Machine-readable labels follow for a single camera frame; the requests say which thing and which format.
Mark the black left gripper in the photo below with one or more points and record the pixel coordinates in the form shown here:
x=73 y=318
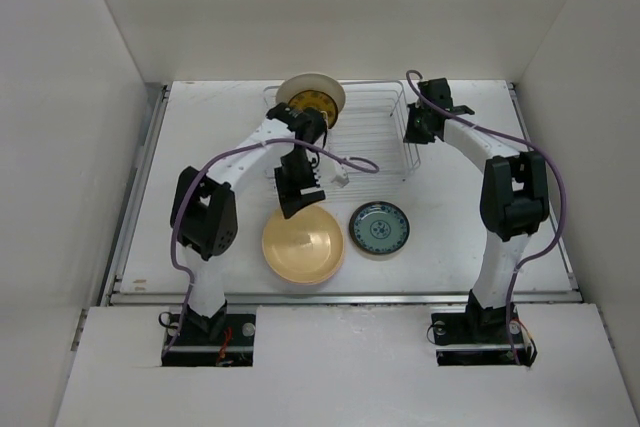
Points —
x=289 y=192

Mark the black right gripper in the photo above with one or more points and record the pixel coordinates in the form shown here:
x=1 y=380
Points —
x=411 y=135

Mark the dark green plate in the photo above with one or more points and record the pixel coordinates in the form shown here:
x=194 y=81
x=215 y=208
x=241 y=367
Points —
x=379 y=228

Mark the pink plate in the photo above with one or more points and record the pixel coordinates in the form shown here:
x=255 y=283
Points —
x=332 y=265

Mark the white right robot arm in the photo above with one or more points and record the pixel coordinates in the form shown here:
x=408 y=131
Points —
x=513 y=204

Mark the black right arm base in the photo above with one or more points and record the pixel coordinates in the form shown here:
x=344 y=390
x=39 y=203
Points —
x=472 y=337

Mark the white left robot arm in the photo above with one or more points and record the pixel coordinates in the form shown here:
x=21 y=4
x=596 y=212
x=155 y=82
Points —
x=204 y=213

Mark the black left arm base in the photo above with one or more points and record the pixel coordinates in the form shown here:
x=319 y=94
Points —
x=224 y=340

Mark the large beige plate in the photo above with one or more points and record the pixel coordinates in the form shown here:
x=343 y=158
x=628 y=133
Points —
x=312 y=81

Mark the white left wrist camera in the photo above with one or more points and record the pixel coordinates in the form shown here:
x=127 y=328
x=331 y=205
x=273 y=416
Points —
x=336 y=174

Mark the clear wire dish rack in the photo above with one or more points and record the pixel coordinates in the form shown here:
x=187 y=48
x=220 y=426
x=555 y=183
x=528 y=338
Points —
x=372 y=125

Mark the aluminium table rail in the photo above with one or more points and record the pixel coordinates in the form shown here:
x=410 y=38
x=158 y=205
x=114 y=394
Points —
x=144 y=149

